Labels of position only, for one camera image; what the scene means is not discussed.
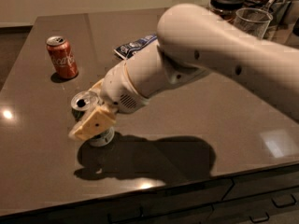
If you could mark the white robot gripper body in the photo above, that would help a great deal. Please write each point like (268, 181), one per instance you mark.
(118, 85)

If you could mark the glass jar with black lid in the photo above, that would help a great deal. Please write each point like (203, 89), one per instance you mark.
(226, 9)

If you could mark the white-green 7up can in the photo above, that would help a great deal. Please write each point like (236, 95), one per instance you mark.
(83, 102)

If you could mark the red Coca-Cola can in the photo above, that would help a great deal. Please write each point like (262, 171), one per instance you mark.
(62, 57)

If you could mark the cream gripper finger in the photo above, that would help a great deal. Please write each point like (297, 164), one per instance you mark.
(93, 122)
(96, 88)

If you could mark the dark drawer cabinet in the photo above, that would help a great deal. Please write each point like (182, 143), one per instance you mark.
(252, 198)

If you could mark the blue-white snack bag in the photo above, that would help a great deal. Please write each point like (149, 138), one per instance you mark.
(128, 50)

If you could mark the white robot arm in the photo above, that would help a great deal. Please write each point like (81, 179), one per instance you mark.
(192, 42)

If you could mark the clear plastic cup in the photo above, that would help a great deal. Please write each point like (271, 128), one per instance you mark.
(253, 21)

